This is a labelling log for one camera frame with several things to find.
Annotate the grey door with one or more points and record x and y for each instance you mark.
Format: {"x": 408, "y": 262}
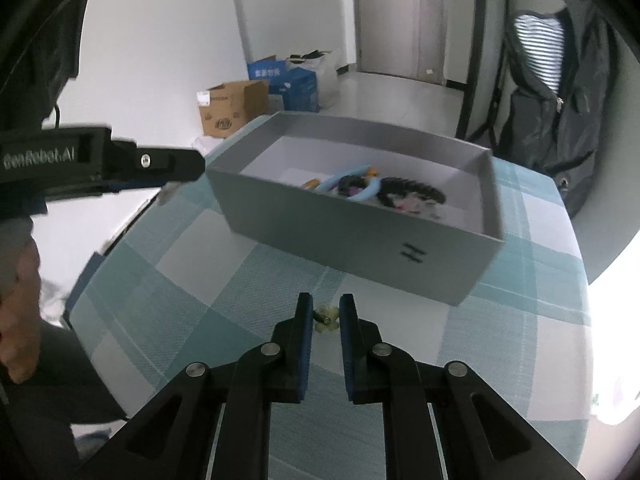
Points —
{"x": 395, "y": 15}

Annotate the grey cardboard box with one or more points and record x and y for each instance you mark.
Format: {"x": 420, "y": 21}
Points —
{"x": 350, "y": 240}

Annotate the large blue box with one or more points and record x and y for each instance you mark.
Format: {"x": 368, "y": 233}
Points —
{"x": 300, "y": 90}

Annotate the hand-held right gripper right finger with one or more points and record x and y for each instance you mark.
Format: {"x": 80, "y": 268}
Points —
{"x": 349, "y": 345}

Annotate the dark jacket with striped shirt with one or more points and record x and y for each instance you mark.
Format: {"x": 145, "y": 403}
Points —
{"x": 575, "y": 135}

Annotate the person's left hand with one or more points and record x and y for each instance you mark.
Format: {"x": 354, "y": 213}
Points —
{"x": 20, "y": 310}

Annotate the white plastic bag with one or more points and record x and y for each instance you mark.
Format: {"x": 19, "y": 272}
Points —
{"x": 327, "y": 75}

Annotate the teal checked tablecloth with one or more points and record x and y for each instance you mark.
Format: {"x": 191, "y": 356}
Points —
{"x": 200, "y": 270}

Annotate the brown cardboard box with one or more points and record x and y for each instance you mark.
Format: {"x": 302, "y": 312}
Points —
{"x": 230, "y": 110}

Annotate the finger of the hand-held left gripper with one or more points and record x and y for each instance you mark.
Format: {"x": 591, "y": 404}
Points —
{"x": 135, "y": 187}
{"x": 160, "y": 162}

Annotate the white floral cloth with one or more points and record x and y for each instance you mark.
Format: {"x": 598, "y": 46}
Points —
{"x": 617, "y": 400}

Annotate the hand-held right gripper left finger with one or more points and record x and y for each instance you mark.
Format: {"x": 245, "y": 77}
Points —
{"x": 301, "y": 345}

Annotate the striped shirt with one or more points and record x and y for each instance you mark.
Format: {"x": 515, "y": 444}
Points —
{"x": 540, "y": 50}

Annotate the white flower earring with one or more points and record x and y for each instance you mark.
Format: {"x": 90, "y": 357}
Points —
{"x": 327, "y": 317}

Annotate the small blue box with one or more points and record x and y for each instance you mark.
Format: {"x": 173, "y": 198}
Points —
{"x": 267, "y": 70}

